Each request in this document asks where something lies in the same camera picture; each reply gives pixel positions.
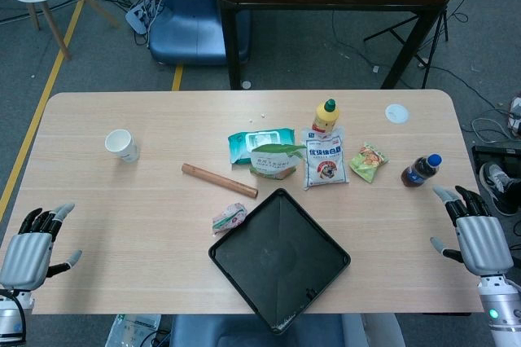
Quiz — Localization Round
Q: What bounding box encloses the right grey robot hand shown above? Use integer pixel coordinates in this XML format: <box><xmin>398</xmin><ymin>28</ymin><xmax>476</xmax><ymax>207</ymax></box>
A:
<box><xmin>430</xmin><ymin>185</ymin><xmax>514</xmax><ymax>277</ymax></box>

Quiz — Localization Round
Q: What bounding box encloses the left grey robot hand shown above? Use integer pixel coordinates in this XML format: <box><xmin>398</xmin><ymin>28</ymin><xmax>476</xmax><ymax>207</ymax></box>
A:
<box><xmin>0</xmin><ymin>202</ymin><xmax>82</xmax><ymax>292</ymax></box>

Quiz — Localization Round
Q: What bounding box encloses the pink candy packet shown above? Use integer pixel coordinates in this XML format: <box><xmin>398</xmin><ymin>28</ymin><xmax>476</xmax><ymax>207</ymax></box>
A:
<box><xmin>211</xmin><ymin>202</ymin><xmax>248</xmax><ymax>237</ymax></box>

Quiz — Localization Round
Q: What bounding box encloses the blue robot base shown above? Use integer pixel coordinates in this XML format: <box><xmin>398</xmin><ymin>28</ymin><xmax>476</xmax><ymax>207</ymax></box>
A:
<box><xmin>148</xmin><ymin>0</ymin><xmax>250</xmax><ymax>67</ymax></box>

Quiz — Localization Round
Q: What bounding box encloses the clear plastic bag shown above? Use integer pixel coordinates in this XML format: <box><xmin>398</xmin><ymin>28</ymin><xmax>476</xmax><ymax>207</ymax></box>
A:
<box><xmin>106</xmin><ymin>313</ymin><xmax>162</xmax><ymax>347</ymax></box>

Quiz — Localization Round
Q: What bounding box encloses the white sugar bag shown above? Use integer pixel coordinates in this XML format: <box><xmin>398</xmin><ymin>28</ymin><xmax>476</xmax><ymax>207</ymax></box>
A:
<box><xmin>300</xmin><ymin>125</ymin><xmax>351</xmax><ymax>191</ymax></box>

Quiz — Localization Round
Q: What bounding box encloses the black square plastic tray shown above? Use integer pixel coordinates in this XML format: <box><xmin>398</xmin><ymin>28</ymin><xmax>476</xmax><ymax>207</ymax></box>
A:
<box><xmin>208</xmin><ymin>187</ymin><xmax>352</xmax><ymax>336</ymax></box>

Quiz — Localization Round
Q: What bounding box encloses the green white corn starch bag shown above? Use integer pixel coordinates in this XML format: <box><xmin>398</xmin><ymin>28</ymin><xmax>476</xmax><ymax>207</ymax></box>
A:
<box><xmin>248</xmin><ymin>143</ymin><xmax>307</xmax><ymax>181</ymax></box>

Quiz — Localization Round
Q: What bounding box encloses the grey black sneaker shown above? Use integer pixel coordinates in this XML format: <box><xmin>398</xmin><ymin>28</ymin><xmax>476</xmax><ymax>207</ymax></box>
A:
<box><xmin>479</xmin><ymin>161</ymin><xmax>521</xmax><ymax>217</ymax></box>

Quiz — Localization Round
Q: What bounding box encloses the black floor case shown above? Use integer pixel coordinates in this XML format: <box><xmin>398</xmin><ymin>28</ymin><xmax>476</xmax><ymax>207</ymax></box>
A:
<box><xmin>471</xmin><ymin>143</ymin><xmax>521</xmax><ymax>169</ymax></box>

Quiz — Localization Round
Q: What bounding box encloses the cola bottle blue cap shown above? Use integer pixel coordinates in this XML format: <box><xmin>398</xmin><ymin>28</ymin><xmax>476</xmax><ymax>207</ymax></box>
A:
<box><xmin>401</xmin><ymin>153</ymin><xmax>444</xmax><ymax>189</ymax></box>

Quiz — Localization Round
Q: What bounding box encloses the green snack packet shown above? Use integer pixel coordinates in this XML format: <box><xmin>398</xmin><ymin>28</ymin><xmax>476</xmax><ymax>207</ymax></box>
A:
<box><xmin>348</xmin><ymin>142</ymin><xmax>389</xmax><ymax>184</ymax></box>

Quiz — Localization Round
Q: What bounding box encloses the white paper cup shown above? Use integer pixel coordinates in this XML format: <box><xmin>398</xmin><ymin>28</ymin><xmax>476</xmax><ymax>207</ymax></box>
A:
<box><xmin>104</xmin><ymin>129</ymin><xmax>141</xmax><ymax>164</ymax></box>

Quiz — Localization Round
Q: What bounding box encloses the white round table grommet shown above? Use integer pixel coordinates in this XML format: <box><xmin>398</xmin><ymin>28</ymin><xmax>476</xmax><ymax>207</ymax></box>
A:
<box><xmin>384</xmin><ymin>103</ymin><xmax>409</xmax><ymax>124</ymax></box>

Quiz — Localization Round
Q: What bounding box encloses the yellow bottle green cap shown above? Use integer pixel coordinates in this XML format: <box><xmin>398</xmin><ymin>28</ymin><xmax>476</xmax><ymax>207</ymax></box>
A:
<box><xmin>311</xmin><ymin>99</ymin><xmax>340</xmax><ymax>135</ymax></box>

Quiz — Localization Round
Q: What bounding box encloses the wooden rolling pin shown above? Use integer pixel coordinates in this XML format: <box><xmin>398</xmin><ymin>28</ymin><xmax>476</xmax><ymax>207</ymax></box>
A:
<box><xmin>181</xmin><ymin>163</ymin><xmax>260</xmax><ymax>199</ymax></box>

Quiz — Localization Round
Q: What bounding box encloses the black tripod stand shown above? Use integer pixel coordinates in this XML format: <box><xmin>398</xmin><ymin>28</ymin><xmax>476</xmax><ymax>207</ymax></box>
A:
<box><xmin>363</xmin><ymin>0</ymin><xmax>451</xmax><ymax>69</ymax></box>

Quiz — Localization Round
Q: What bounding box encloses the teal wet wipes pack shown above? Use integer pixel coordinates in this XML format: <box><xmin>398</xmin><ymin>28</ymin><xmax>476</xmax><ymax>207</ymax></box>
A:
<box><xmin>227</xmin><ymin>127</ymin><xmax>296</xmax><ymax>167</ymax></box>

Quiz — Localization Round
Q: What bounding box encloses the white power strip with cables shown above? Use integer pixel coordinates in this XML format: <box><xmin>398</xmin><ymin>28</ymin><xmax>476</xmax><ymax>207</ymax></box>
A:
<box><xmin>125</xmin><ymin>0</ymin><xmax>168</xmax><ymax>34</ymax></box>

